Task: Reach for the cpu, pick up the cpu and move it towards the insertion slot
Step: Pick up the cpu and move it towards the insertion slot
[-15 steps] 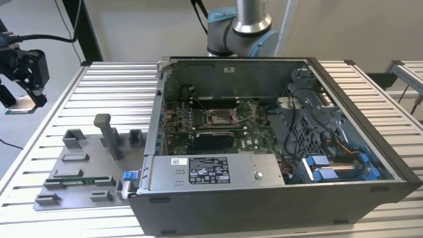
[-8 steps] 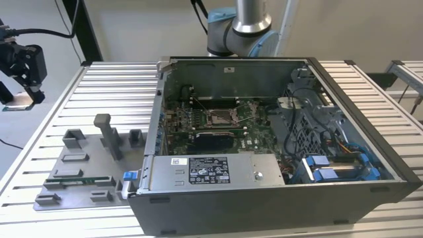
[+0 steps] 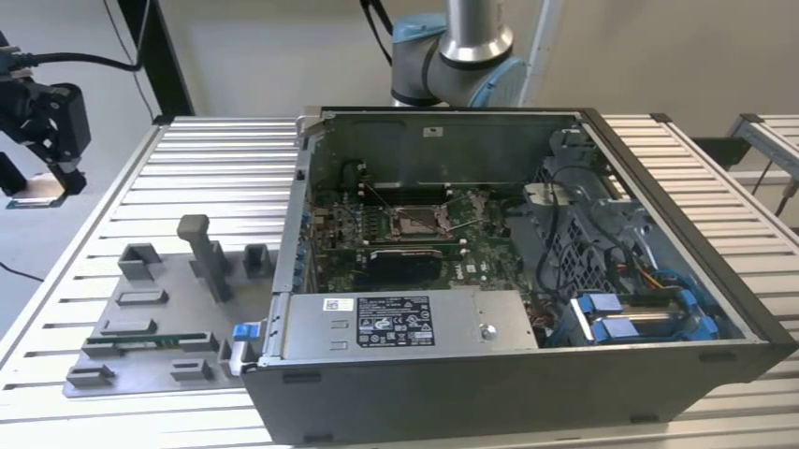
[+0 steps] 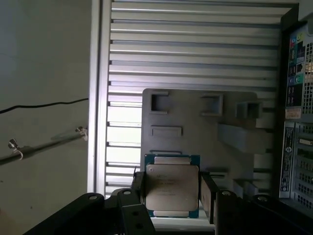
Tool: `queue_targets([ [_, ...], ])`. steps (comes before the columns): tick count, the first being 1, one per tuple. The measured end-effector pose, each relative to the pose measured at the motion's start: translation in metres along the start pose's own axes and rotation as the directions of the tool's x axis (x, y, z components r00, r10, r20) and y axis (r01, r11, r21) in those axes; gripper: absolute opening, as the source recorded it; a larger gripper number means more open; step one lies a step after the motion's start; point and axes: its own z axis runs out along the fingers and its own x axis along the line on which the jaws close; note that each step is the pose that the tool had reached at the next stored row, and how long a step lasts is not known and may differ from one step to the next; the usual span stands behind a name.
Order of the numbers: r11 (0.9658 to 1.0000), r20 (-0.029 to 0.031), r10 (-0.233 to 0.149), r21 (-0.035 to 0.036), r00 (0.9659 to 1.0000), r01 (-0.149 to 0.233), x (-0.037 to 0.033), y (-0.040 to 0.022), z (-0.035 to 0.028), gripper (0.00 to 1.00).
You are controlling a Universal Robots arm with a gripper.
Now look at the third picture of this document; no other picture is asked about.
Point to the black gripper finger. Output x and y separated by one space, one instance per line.
11 175
72 121

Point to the silver CPU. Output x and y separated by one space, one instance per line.
38 189

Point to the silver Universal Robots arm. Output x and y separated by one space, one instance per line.
462 28

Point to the black RAM slot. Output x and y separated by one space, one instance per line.
412 243
412 190
406 201

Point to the CPU socket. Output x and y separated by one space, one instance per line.
415 227

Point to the grey parts rack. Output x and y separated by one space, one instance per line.
180 322

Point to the green RAM stick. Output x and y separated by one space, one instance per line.
162 340

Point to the blue disk carrier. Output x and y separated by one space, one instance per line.
244 331
615 329
604 303

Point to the thin metal locking lever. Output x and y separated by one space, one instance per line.
383 197
463 224

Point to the white barcode sticker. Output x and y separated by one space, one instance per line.
338 305

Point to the black graphics card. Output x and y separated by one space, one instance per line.
403 271

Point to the black power supply label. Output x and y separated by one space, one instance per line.
394 322

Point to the green motherboard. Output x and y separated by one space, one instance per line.
492 262

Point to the silver power supply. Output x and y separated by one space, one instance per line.
455 327

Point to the black PC case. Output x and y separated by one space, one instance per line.
436 402

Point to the grey metal drive cage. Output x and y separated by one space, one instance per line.
624 220

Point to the aluminium side table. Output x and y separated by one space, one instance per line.
767 135

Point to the black frame post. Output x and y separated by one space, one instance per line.
162 56

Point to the white case wall sticker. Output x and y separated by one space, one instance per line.
432 131

